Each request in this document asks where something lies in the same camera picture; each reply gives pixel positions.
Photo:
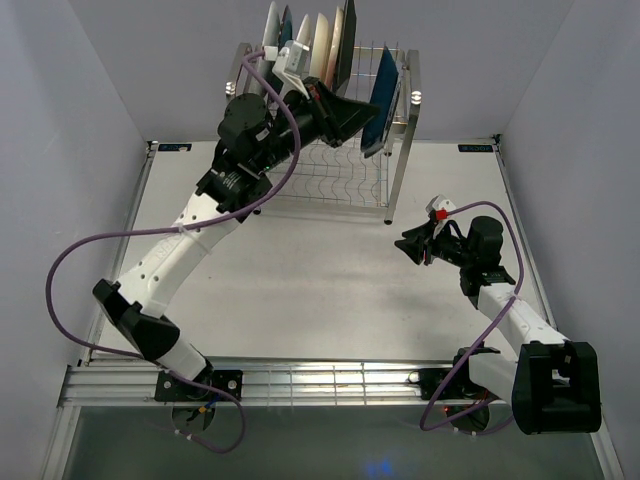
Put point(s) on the aluminium front rail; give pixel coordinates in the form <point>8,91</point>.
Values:
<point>257,384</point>

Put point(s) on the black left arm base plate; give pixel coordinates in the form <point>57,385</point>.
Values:
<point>210,385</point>

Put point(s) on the red and teal plate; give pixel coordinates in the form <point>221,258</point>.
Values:
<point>272,27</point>

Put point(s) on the left blue table label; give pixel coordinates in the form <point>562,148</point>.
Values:
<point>174,147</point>

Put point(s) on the square black teal plate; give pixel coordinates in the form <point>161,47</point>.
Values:
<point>344,59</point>

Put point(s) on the dark blue irregular dish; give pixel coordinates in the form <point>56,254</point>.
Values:
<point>384,95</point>

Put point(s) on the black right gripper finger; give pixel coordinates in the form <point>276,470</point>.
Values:
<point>422,233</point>
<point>413,248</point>

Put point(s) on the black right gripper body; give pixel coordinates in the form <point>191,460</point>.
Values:
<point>451,249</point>

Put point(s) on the cream and pink branch plate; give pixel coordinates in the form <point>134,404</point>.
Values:
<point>334,47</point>

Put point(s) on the white green red rimmed plate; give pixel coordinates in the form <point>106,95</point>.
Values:
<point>304,33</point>

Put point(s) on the stainless steel dish rack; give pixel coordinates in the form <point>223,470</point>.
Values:
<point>343,179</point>

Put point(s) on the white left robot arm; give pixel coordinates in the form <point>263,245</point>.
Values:
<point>252,141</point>

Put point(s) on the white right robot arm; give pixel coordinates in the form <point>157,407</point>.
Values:
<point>553,384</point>

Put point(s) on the cream bear plate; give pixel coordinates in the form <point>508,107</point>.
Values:
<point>320,48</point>

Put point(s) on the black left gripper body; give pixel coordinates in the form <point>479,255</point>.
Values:
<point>312,122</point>

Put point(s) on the dark teal blossom plate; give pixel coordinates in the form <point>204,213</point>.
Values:
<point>286,27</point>

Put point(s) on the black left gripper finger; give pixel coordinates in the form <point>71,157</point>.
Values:
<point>344,113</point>
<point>336,134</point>

